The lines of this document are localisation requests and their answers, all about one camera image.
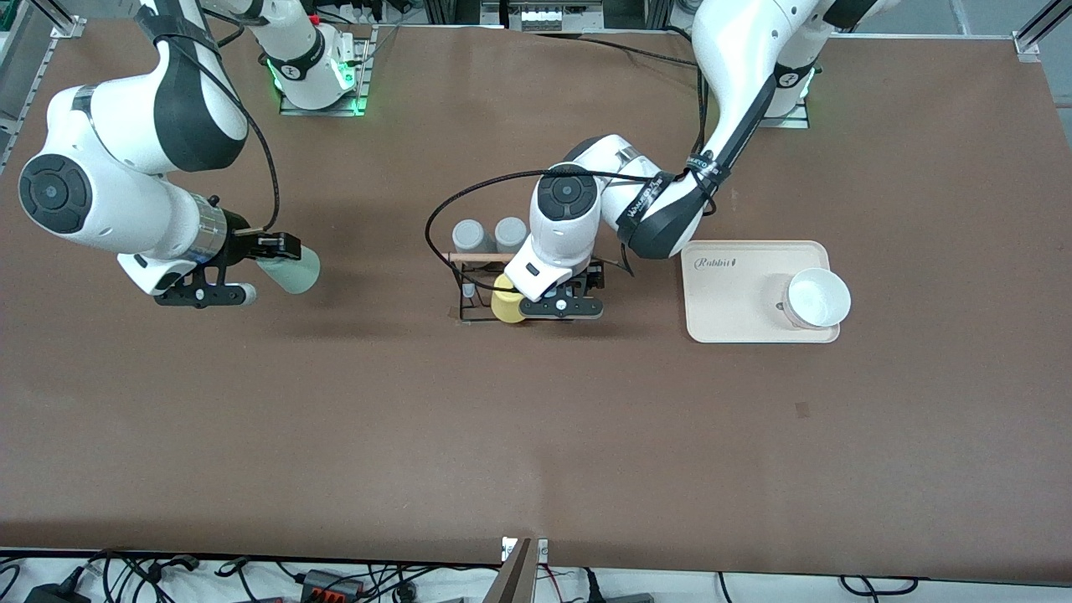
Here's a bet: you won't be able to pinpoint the cream plastic tray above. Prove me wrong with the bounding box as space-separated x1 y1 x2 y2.
680 240 842 345

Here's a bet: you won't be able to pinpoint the aluminium frame rail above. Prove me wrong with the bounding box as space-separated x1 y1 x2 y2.
0 0 53 168
1018 0 1072 51

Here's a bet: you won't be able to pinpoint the grey cup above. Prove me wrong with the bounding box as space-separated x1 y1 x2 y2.
494 216 530 254
452 219 491 256

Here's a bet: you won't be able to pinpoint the mint green cup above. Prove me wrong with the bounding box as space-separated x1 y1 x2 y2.
255 245 322 296

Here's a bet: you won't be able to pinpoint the black power adapter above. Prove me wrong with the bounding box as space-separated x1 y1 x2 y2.
23 581 91 603

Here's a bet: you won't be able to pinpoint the black wire cup rack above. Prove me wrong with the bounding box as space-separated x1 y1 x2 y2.
442 251 587 326

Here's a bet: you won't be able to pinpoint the thin black table cable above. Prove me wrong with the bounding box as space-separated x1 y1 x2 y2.
533 30 703 71

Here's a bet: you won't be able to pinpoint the white power strip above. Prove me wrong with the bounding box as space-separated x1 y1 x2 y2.
518 7 574 33

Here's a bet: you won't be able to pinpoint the white bowl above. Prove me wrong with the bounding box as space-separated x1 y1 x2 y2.
781 267 853 330

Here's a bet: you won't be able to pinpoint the black connector block red levers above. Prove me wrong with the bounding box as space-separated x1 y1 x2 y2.
300 569 366 600

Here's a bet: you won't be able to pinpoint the brown table mat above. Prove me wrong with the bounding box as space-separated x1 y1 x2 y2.
0 17 1072 584

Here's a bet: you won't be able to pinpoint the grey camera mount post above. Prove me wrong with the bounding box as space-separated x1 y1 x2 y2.
486 536 537 603

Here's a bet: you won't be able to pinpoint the yellow cup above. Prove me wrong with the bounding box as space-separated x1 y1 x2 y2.
491 273 525 324

